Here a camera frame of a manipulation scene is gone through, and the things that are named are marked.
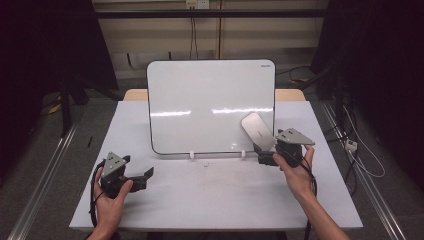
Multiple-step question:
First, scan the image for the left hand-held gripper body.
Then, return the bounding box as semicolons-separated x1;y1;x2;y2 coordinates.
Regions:
99;151;131;200

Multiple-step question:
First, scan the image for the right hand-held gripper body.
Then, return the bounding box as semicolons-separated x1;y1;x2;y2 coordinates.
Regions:
273;127;316;169

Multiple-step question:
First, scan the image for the white oval whiteboard eraser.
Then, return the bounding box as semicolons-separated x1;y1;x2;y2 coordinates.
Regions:
240;111;277;152

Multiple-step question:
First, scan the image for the person's right hand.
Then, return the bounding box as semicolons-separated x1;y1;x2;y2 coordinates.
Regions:
271;144;317;203

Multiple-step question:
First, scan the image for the person's left hand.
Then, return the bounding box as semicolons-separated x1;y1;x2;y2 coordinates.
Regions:
92;167;135;234

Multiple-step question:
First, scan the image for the white power strip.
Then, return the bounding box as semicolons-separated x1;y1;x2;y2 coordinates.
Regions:
344;138;359;153

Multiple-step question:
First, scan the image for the wooden table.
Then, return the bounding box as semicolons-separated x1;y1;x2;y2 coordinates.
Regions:
122;88;307;102

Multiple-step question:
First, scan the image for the black metal stand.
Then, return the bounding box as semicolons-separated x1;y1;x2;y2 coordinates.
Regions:
57;74;88;138

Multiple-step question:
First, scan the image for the white whiteboard with black rim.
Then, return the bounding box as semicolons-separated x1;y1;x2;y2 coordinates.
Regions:
146;59;277;156

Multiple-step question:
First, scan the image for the black curtain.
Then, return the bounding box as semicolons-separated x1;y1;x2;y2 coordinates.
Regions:
0;0;119;188
309;0;424;183

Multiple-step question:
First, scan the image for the black horizontal beam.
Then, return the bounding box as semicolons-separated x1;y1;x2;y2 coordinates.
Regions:
94;8;330;20

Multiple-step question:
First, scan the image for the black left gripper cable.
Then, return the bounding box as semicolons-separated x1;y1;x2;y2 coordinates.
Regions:
88;159;106;229

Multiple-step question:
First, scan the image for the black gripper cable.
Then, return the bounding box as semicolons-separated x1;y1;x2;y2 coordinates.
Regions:
88;159;106;229
298;159;318;240

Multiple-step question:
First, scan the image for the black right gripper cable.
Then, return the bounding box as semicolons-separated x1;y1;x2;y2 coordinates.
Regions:
298;159;318;240

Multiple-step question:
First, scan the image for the black floor cable bundle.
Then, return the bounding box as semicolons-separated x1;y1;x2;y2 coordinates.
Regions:
324;96;359;198

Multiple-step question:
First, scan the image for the thin black floor cable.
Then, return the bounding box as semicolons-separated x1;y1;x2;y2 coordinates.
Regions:
275;65;314;77

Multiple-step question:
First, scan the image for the aluminium floor rail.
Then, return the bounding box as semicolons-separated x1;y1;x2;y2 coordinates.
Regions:
320;100;408;240
7;121;80;240

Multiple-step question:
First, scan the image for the white floor cable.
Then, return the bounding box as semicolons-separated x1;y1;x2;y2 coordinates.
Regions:
342;105;387;179

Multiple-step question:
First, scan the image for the black hanging wall cable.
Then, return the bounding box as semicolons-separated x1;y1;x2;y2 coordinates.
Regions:
189;8;199;61

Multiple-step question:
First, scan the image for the white wall socket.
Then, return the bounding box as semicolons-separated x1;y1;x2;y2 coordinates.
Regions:
185;0;211;10

